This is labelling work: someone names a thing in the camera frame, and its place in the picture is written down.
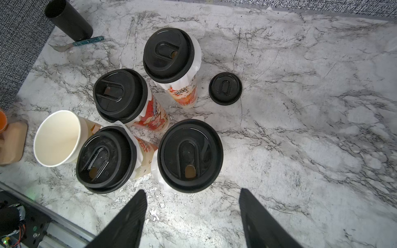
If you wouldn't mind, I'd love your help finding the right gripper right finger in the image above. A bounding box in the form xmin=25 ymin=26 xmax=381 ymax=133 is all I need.
xmin=239 ymin=188 xmax=301 ymax=248

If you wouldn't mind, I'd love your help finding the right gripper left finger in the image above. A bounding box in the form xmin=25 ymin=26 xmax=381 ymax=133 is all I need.
xmin=87 ymin=190 xmax=147 ymax=248

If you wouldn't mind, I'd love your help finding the black lid front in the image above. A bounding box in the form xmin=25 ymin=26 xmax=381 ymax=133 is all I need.
xmin=93 ymin=69 xmax=149 ymax=124
xmin=143 ymin=27 xmax=201 ymax=84

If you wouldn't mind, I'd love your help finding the red paper cup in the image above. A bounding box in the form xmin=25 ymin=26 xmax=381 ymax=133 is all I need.
xmin=126 ymin=94 xmax=169 ymax=132

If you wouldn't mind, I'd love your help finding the wooden peg rack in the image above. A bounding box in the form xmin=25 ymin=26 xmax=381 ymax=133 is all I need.
xmin=1 ymin=122 xmax=28 ymax=166

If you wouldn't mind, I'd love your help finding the orange mug on rack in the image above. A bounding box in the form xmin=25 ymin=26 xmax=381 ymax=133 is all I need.
xmin=0 ymin=109 xmax=8 ymax=133

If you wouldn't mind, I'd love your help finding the black cylindrical cup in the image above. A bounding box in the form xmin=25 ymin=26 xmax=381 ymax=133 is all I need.
xmin=44 ymin=0 xmax=93 ymax=41

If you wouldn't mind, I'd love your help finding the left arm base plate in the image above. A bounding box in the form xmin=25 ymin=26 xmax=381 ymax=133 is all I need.
xmin=1 ymin=191 xmax=51 ymax=248

